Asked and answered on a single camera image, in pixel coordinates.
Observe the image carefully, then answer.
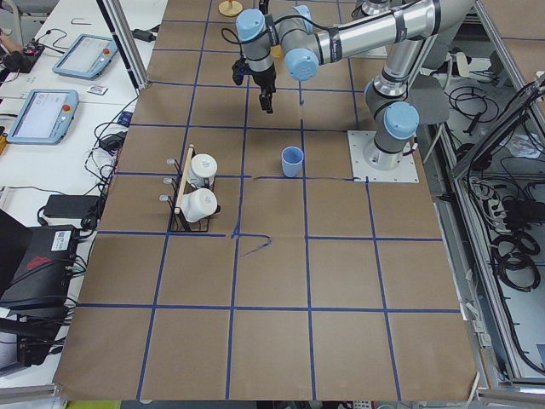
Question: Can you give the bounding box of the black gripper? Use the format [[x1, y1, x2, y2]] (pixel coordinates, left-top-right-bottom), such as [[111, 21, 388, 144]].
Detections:
[[251, 66, 276, 113]]

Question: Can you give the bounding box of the light blue cup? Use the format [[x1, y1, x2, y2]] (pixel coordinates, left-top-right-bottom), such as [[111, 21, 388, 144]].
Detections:
[[281, 146, 304, 178]]

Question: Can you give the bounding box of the bamboo cylinder holder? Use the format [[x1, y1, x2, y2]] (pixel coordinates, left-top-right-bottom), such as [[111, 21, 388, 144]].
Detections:
[[271, 45, 283, 59]]

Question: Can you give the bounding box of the white mug far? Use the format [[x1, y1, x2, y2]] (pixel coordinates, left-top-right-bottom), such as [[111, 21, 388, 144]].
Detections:
[[187, 153, 218, 188]]

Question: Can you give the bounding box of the white mug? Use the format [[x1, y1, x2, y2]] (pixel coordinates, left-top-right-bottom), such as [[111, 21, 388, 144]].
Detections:
[[181, 188, 221, 222], [187, 153, 218, 188]]

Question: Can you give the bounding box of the wooden mug tree stand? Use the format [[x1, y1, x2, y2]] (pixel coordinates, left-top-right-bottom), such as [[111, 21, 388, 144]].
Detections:
[[218, 0, 244, 17]]

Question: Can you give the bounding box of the white mug near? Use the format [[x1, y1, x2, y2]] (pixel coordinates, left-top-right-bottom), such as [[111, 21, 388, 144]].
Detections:
[[181, 188, 221, 222]]

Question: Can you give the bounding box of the grey office chair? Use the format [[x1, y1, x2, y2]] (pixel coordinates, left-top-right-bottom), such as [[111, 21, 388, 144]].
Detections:
[[407, 46, 470, 125]]

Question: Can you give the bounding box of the teach pendant far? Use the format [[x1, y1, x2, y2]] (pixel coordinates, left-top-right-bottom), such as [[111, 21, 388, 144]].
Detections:
[[52, 34, 118, 80]]

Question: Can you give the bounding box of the teach pendant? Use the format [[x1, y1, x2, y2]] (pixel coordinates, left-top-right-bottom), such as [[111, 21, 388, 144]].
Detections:
[[7, 89, 79, 145], [52, 34, 118, 80]]

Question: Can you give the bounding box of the teach pendant near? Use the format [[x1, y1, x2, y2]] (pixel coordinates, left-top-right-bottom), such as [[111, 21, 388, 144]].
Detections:
[[7, 89, 79, 145]]

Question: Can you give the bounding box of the black power adapter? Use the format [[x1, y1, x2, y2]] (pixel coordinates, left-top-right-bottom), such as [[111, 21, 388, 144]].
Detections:
[[37, 194, 99, 226]]

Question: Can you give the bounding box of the black computer box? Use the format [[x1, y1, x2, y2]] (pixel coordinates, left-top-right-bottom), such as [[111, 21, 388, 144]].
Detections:
[[1, 211, 78, 310]]

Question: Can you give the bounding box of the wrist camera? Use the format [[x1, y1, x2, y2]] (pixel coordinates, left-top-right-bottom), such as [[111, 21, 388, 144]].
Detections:
[[232, 58, 249, 86]]

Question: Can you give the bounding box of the black wire mug rack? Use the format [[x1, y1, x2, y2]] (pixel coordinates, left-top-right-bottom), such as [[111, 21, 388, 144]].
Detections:
[[158, 144, 221, 233]]

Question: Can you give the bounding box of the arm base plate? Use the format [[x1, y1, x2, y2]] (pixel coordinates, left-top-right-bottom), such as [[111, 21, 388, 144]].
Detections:
[[347, 130, 419, 183]]

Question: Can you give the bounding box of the aluminium frame post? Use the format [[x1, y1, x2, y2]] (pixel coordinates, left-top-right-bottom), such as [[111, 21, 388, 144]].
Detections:
[[96, 0, 149, 90]]

